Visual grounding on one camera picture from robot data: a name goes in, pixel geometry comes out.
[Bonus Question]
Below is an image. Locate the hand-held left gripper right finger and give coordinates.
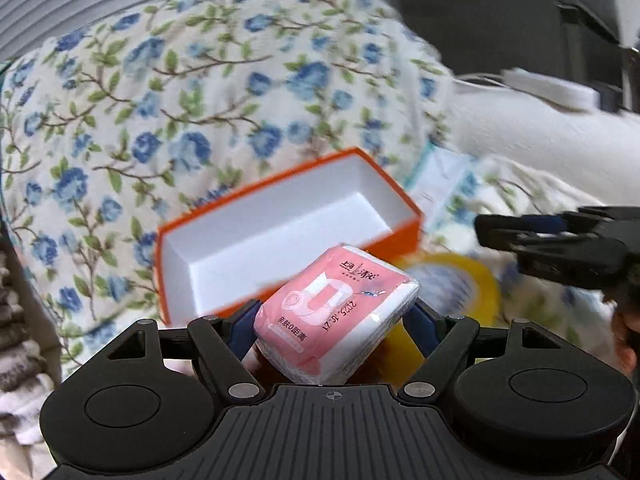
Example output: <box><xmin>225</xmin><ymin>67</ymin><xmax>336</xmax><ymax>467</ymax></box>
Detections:
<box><xmin>397</xmin><ymin>300</ymin><xmax>576</xmax><ymax>404</ymax></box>

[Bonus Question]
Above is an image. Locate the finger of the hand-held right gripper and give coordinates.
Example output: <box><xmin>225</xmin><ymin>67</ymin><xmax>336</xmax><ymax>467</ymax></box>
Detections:
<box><xmin>510</xmin><ymin>237</ymin><xmax>632</xmax><ymax>292</ymax></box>
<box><xmin>474</xmin><ymin>207</ymin><xmax>621</xmax><ymax>252</ymax></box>

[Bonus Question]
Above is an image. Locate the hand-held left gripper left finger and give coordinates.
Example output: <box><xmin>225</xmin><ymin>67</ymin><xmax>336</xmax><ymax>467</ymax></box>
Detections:
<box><xmin>102</xmin><ymin>300</ymin><xmax>268</xmax><ymax>404</ymax></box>

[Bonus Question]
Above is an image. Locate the pink tissue packet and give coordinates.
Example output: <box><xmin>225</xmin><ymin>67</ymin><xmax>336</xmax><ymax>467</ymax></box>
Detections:
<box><xmin>253</xmin><ymin>244</ymin><xmax>421</xmax><ymax>386</ymax></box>

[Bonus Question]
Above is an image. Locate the orange cardboard box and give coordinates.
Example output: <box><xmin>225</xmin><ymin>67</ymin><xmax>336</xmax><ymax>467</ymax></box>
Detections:
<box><xmin>157</xmin><ymin>146</ymin><xmax>425</xmax><ymax>326</ymax></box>

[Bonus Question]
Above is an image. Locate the person's right hand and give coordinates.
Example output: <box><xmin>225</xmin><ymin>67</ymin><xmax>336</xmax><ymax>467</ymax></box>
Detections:
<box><xmin>611</xmin><ymin>307</ymin><xmax>640</xmax><ymax>378</ymax></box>

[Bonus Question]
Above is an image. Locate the yellow tape roll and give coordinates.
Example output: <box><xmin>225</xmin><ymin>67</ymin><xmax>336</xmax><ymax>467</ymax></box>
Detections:
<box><xmin>392</xmin><ymin>252</ymin><xmax>502</xmax><ymax>378</ymax></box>

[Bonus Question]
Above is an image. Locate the white face mask packet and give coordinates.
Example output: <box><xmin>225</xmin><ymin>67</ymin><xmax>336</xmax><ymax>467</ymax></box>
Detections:
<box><xmin>404</xmin><ymin>141</ymin><xmax>482</xmax><ymax>228</ymax></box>

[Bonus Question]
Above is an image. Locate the white sheet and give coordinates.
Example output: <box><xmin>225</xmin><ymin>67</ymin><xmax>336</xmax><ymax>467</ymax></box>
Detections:
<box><xmin>447</xmin><ymin>79</ymin><xmax>640</xmax><ymax>211</ymax></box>

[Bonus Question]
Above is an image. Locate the white power strip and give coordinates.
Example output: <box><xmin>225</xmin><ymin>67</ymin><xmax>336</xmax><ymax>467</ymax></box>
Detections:
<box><xmin>501</xmin><ymin>66</ymin><xmax>602</xmax><ymax>112</ymax></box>

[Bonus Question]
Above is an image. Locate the dark furniture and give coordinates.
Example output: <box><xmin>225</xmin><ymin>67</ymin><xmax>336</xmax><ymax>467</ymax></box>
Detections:
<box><xmin>377</xmin><ymin>0</ymin><xmax>640</xmax><ymax>116</ymax></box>

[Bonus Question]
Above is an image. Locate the zebra striped plush blanket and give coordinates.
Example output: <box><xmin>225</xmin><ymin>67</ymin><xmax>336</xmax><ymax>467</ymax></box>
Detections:
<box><xmin>0</xmin><ymin>240</ymin><xmax>62</xmax><ymax>463</ymax></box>

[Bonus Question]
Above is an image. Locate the blue floral bedsheet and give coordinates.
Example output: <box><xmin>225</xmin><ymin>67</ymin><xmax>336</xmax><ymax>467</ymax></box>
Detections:
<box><xmin>0</xmin><ymin>0</ymin><xmax>631</xmax><ymax>401</ymax></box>

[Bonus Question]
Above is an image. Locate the grey ribbed headboard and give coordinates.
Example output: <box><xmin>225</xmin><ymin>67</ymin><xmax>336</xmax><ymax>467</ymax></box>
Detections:
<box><xmin>0</xmin><ymin>0</ymin><xmax>383</xmax><ymax>63</ymax></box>

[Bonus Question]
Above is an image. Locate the white cable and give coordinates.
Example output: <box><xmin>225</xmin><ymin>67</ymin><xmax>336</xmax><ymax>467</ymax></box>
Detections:
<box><xmin>454</xmin><ymin>72</ymin><xmax>507</xmax><ymax>87</ymax></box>

